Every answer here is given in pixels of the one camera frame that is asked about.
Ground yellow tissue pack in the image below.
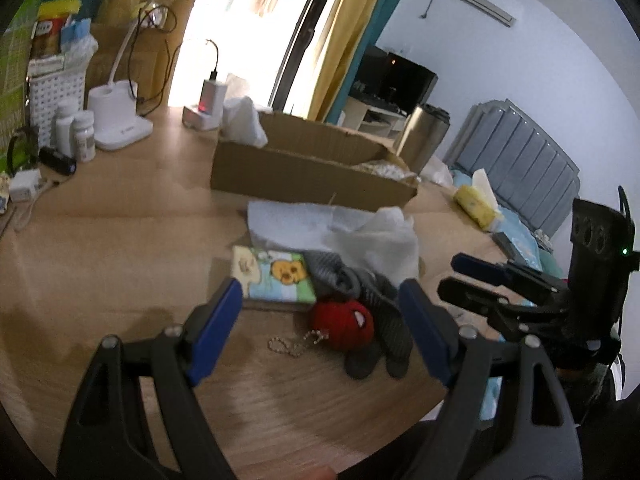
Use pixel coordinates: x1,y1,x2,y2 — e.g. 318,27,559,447
453,167,505,232

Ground white power adapter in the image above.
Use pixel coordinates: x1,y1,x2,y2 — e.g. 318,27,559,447
10,169,42,202

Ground white paper sheet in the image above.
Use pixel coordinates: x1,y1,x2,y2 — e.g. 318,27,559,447
246,200,421,286

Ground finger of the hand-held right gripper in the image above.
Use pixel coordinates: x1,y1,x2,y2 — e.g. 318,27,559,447
451,254,571,307
437,277,567,345

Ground white pill bottle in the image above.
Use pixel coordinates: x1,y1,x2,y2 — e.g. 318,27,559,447
56,99,81,156
72,111,96,162

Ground crumpled clear plastic bag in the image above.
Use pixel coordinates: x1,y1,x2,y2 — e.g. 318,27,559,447
419,155,456,186

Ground red plush keychain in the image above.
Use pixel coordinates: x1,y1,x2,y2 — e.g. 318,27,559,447
268,299,376,358

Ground white air conditioner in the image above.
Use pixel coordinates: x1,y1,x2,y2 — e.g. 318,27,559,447
407,0,518,28

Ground crinkled plastic packaging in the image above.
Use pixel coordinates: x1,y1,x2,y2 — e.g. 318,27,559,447
350,159,418,183

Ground black door frame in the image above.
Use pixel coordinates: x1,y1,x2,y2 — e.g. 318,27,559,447
272,0,336,111

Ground black cable loop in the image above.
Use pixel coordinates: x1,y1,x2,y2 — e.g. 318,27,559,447
6,127,40,173

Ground cardboard box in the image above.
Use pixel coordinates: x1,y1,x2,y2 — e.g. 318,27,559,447
210,110,420,211

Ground light blue bedding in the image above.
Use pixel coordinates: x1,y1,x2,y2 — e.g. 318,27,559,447
450,167,568,306

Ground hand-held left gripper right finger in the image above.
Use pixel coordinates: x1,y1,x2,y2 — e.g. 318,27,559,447
397,277,585,480

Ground grey padded headboard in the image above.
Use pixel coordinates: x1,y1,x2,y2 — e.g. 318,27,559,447
445,100,581,238

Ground white power strip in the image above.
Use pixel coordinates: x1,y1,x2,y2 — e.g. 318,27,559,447
182,105,221,131

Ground cartoon print tissue pack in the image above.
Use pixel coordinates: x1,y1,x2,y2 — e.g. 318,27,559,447
231,245,318,311

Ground large brown carton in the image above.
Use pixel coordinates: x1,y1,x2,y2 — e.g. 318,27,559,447
90,0,186,106

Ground green package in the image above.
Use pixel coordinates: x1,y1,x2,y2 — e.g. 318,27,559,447
0,0,48,171

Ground white charger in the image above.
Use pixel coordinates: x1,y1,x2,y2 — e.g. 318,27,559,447
198,79,228,117

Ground white desk lamp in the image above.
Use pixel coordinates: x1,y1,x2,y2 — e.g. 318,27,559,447
89,0,261,151

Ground white adapter cable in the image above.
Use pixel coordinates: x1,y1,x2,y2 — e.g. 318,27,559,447
14,180,61,233

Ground black charging cable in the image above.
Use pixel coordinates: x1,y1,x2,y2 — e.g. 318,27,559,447
135,2,221,116

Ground black cylinder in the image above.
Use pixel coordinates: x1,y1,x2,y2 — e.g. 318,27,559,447
39,146,77,176

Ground steel tumbler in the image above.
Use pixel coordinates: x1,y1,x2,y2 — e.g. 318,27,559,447
392,104,451,173

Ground white perforated basket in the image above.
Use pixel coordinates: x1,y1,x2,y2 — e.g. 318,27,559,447
26,55,86,146

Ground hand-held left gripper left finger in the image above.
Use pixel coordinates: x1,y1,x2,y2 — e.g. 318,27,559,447
56,276,246,480

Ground white television stand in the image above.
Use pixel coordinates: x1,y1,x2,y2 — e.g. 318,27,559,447
340,95,408,138

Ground black television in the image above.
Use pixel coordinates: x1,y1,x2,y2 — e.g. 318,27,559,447
352,45,439,115

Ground blue packet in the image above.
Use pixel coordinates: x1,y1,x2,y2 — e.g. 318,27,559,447
61,19,92,51

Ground yellow and red packet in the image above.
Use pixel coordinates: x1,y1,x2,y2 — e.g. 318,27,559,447
32,0,81,58

